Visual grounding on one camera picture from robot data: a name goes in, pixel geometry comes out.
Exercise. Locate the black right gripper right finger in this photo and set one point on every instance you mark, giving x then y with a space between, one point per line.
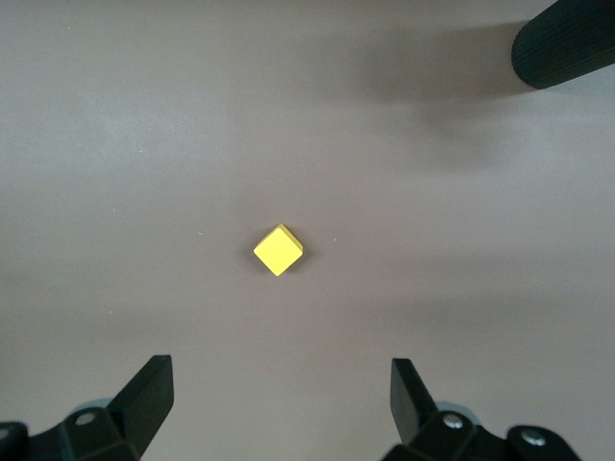
418 418

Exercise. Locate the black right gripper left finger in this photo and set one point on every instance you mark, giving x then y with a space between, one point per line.
139 408

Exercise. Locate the yellow cube block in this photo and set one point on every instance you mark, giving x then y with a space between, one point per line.
278 250

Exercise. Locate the brown paper table cover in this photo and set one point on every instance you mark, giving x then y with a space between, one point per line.
144 144

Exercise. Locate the black ribbed cylinder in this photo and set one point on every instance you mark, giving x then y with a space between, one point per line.
562 43

